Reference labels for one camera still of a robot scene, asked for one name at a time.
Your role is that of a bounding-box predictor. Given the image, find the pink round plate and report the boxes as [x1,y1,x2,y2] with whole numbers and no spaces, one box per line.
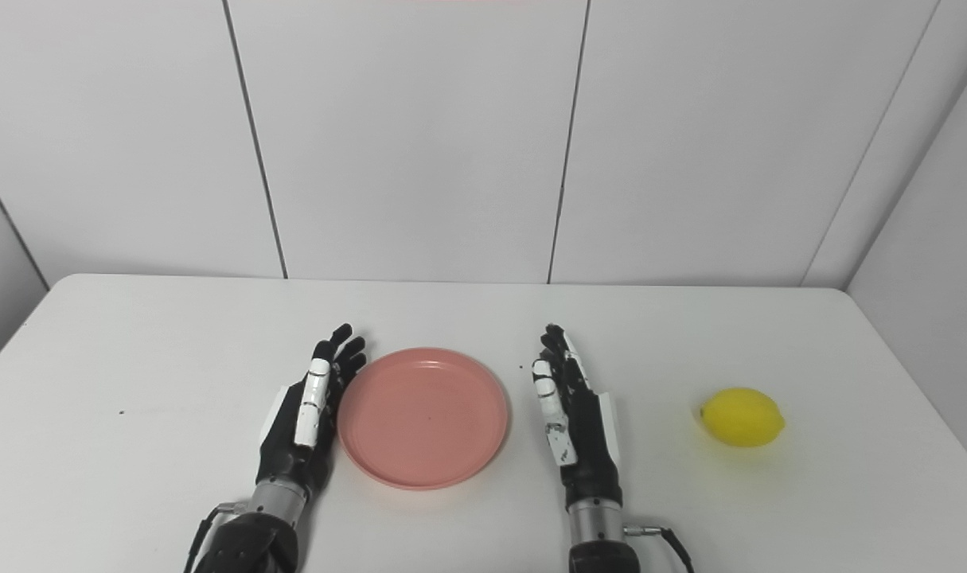
[337,347,509,490]

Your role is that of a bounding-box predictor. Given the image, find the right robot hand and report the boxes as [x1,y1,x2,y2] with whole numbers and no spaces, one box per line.
[532,323,623,508]

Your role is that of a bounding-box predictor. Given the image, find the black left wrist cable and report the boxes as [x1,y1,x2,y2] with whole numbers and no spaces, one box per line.
[183,502,251,573]

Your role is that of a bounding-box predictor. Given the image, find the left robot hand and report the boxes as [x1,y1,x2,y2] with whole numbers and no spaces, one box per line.
[255,323,367,499]

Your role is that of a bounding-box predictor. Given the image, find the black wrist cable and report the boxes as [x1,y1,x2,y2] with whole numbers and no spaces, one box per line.
[623,524,696,573]
[183,502,251,573]

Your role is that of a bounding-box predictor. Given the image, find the yellow lemon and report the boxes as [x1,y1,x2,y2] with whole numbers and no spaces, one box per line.
[699,388,786,448]

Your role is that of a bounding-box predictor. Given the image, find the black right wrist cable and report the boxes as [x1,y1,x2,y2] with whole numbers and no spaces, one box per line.
[623,524,696,573]

